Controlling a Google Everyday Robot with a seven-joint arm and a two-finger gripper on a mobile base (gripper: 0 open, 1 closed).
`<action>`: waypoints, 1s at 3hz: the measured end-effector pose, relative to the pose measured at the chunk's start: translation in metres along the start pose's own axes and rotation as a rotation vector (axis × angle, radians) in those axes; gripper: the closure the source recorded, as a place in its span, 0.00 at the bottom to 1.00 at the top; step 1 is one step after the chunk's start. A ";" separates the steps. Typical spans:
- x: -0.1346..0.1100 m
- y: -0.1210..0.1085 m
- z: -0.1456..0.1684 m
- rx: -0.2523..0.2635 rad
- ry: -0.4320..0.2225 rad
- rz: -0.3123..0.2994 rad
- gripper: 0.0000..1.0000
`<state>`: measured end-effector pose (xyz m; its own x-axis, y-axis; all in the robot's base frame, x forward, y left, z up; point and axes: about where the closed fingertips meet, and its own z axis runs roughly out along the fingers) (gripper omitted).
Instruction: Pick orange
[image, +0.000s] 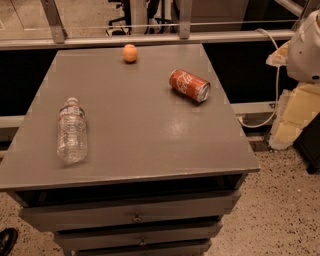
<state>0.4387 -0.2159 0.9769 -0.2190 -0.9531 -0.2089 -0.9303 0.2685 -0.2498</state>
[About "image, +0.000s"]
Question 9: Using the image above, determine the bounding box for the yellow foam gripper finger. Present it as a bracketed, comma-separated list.
[268, 82, 320, 150]

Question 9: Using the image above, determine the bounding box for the orange fruit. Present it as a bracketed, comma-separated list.
[122, 44, 138, 63]

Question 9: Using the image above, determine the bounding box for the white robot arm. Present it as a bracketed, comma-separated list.
[266, 10, 320, 150]

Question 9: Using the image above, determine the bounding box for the red cola can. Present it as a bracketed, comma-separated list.
[169, 69, 211, 103]

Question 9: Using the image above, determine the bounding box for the grey drawer cabinet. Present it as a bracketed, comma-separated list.
[0, 45, 259, 256]

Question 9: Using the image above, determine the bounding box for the black office chair base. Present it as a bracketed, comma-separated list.
[106, 0, 132, 36]

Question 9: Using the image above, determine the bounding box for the clear plastic water bottle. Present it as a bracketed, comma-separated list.
[57, 97, 88, 165]

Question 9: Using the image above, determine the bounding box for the grey metal railing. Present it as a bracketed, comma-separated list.
[0, 0, 320, 50]

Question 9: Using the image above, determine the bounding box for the black shoe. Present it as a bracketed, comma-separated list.
[0, 228, 18, 256]

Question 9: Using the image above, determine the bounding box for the white cable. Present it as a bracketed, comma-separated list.
[237, 28, 282, 129]

